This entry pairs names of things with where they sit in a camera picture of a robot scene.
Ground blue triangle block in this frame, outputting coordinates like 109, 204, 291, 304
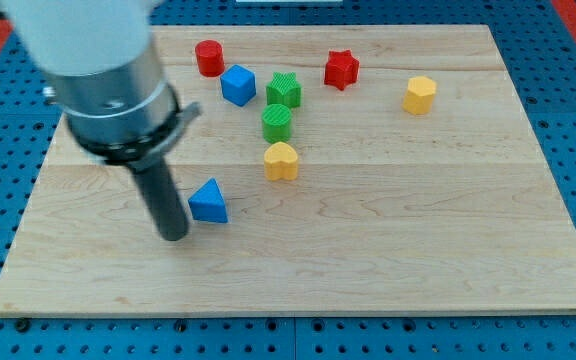
188, 178, 228, 223

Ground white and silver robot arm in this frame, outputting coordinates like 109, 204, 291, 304
1, 0, 200, 172

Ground yellow heart block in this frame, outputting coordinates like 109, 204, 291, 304
263, 142, 299, 181

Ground light wooden board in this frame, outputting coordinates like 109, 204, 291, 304
0, 25, 576, 319

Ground green cylinder block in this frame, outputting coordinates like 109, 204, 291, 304
261, 104, 292, 144

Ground green star block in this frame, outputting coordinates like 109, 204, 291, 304
266, 72, 302, 109

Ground blue cube block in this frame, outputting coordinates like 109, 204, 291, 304
220, 64, 256, 107

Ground red star block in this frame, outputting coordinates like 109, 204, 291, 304
324, 49, 360, 91

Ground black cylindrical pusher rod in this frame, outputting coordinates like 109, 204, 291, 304
130, 158, 189, 241

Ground red cylinder block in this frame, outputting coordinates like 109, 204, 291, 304
195, 39, 225, 77

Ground yellow hexagon block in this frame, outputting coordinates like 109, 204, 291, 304
402, 76, 437, 115

